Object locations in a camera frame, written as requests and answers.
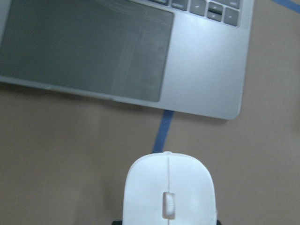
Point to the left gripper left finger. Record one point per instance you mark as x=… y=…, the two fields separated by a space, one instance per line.
x=119 y=222

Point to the white computer mouse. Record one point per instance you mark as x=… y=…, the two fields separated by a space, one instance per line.
x=169 y=189

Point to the grey laptop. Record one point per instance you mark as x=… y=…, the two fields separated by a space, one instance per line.
x=187 y=56

